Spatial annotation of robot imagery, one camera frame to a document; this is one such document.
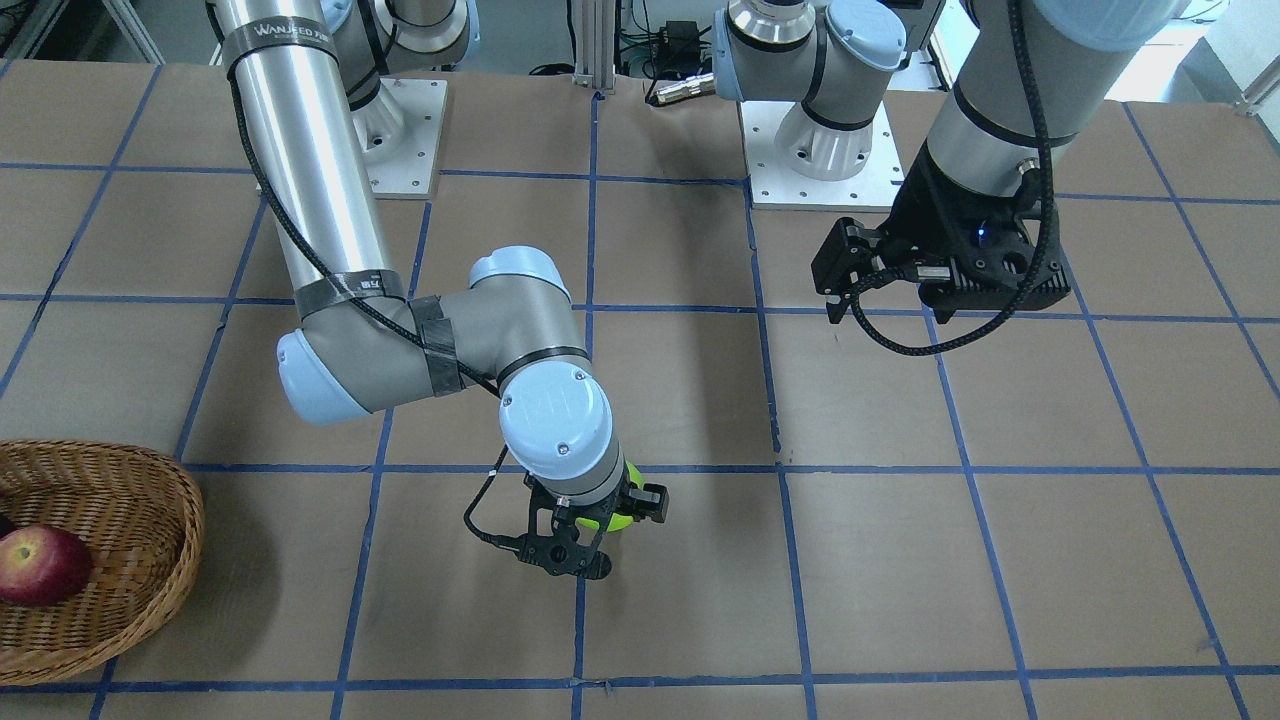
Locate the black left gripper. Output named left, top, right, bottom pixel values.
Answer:
left=810, top=150, right=1042, bottom=325

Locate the aluminium frame post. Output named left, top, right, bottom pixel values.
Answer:
left=570, top=1, right=617, bottom=96

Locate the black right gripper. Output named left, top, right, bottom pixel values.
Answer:
left=518, top=469, right=669, bottom=580

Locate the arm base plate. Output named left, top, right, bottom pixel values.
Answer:
left=353, top=78, right=448, bottom=200
left=739, top=101, right=904, bottom=213

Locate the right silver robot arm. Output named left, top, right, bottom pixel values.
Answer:
left=206, top=1, right=668, bottom=579

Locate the red apple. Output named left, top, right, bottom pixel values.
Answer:
left=1, top=524, right=93, bottom=606

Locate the green apple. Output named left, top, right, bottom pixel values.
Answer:
left=607, top=460, right=645, bottom=533

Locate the woven wicker basket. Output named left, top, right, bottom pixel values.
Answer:
left=1, top=439, right=205, bottom=687

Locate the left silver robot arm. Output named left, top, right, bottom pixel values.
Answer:
left=712, top=1, right=1176, bottom=324

